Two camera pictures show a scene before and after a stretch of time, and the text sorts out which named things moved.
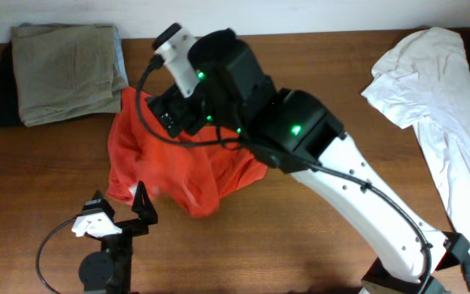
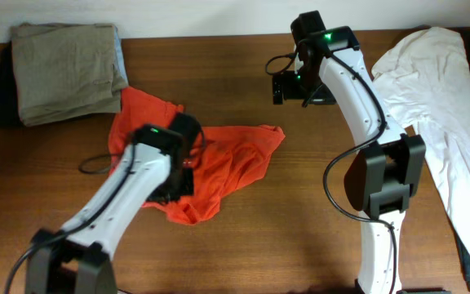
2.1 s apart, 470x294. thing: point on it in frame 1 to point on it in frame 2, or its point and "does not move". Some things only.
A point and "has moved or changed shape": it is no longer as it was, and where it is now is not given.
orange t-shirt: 192,173 has moved or changed shape
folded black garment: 3,92 does not move
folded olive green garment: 64,71 does not move
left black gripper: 145,211 to 164,199
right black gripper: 177,110 to 323,94
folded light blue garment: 121,54 does not move
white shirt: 424,80 does not move
